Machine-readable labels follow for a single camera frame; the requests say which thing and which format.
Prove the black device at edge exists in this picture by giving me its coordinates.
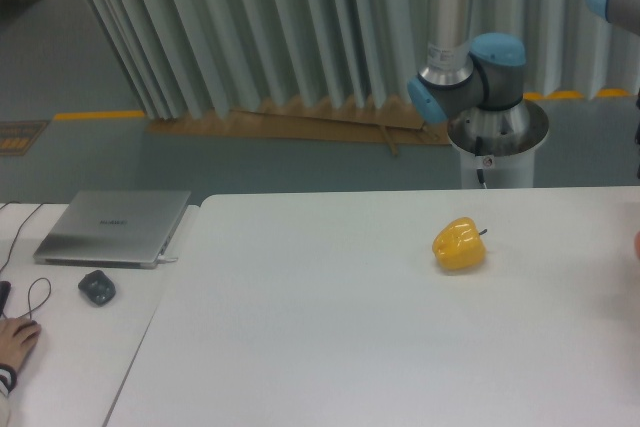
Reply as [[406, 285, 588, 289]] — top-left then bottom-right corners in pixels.
[[0, 281, 12, 316]]

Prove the brown cardboard sheet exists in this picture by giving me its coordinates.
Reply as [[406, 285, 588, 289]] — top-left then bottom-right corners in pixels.
[[147, 95, 450, 156]]

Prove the yellow bell pepper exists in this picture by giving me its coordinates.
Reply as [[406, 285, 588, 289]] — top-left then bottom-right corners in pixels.
[[431, 217, 487, 272]]

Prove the pale green folding curtain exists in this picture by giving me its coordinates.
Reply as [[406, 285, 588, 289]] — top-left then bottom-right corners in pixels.
[[88, 0, 639, 119]]

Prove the person's hand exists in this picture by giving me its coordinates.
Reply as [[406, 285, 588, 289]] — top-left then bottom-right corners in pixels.
[[1, 318, 41, 372]]

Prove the striped cuff cream sleeve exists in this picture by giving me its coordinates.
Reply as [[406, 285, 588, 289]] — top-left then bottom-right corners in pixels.
[[0, 364, 17, 427]]

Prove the silver closed laptop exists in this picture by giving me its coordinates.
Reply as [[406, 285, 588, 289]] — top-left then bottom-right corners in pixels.
[[33, 190, 191, 268]]

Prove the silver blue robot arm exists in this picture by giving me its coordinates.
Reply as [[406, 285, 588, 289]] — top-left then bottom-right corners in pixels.
[[407, 0, 639, 124]]

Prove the white laptop cable plug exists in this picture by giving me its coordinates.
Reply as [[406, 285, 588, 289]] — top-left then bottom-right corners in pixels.
[[157, 255, 179, 264]]

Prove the pink object at edge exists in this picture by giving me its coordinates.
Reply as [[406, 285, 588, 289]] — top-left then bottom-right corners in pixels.
[[633, 231, 640, 260]]

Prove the black pedestal cable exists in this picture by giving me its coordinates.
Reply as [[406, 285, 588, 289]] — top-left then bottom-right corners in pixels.
[[474, 136, 489, 191]]

